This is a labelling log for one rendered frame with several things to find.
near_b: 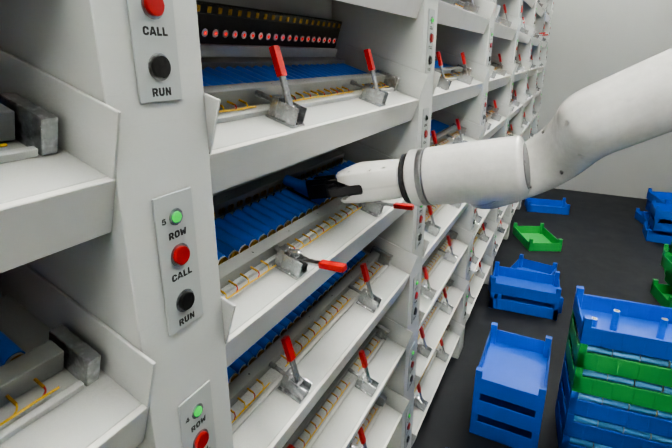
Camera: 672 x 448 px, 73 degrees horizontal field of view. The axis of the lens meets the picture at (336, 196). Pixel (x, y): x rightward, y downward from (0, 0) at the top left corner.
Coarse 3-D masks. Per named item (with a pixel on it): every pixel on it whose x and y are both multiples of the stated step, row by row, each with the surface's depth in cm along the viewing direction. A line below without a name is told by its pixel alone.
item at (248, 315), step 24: (360, 144) 100; (360, 216) 79; (384, 216) 82; (336, 240) 70; (360, 240) 75; (264, 288) 55; (288, 288) 56; (312, 288) 63; (240, 312) 50; (264, 312) 51; (288, 312) 59; (240, 336) 48
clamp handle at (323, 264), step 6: (300, 252) 59; (294, 258) 59; (300, 258) 59; (306, 258) 59; (312, 264) 57; (318, 264) 57; (324, 264) 56; (330, 264) 56; (336, 264) 56; (342, 264) 56; (330, 270) 56; (336, 270) 56; (342, 270) 55
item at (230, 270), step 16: (320, 208) 73; (336, 208) 75; (304, 224) 67; (320, 224) 71; (336, 224) 73; (272, 240) 60; (288, 240) 63; (240, 256) 55; (256, 256) 56; (224, 272) 52; (240, 272) 54; (240, 288) 52
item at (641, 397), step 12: (576, 372) 129; (576, 384) 130; (588, 384) 129; (600, 384) 128; (612, 384) 126; (600, 396) 129; (612, 396) 127; (624, 396) 126; (636, 396) 125; (648, 396) 124; (660, 396) 123; (660, 408) 123
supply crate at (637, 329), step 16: (576, 288) 142; (576, 304) 138; (592, 304) 141; (608, 304) 140; (624, 304) 138; (640, 304) 136; (576, 320) 136; (592, 320) 124; (608, 320) 137; (624, 320) 137; (640, 320) 137; (656, 320) 136; (592, 336) 125; (608, 336) 123; (624, 336) 122; (640, 336) 120; (640, 352) 121; (656, 352) 120
